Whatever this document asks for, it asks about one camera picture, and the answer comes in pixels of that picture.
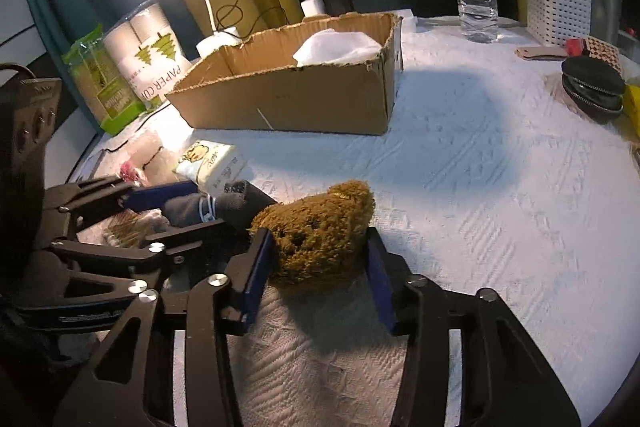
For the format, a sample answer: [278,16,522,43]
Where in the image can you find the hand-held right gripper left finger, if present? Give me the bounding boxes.
[52,228,275,427]

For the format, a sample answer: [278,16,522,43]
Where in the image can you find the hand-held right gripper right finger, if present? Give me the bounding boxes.
[366,227,582,427]

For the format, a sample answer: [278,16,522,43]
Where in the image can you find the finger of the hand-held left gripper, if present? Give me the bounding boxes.
[17,218,232,323]
[42,176,202,222]

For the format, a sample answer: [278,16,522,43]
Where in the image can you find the dark grey sock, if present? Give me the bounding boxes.
[162,179,279,234]

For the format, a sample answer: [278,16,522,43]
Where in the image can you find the brown sponge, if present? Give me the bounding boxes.
[248,179,376,292]

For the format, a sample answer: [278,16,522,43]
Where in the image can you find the cardboard box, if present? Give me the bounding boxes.
[165,12,404,136]

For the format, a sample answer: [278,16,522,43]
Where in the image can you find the small red wrapped item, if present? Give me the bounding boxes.
[120,161,149,186]

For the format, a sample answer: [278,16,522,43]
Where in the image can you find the cotton swab box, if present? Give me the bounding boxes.
[102,212,171,249]

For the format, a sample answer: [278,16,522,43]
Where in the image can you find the cartoon print tissue pack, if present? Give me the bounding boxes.
[172,139,249,198]

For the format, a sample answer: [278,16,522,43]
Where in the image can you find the green packet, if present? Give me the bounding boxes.
[61,24,147,136]

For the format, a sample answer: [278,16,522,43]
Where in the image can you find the white textured table cloth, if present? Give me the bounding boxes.
[75,14,640,427]

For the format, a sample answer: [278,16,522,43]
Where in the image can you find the paper cup pack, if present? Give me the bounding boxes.
[102,2,194,110]

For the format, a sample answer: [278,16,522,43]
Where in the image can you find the flat wooden piece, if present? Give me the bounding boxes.
[516,47,569,62]

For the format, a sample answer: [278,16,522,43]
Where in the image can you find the black zip pouch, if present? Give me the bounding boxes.
[561,56,627,124]

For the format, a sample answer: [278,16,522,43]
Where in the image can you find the yellow item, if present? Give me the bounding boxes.
[622,84,640,144]

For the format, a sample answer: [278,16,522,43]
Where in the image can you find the patterned beige box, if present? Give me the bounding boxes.
[582,36,624,74]

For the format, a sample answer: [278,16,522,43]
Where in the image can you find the white woven plastic basket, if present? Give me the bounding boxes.
[524,0,594,48]

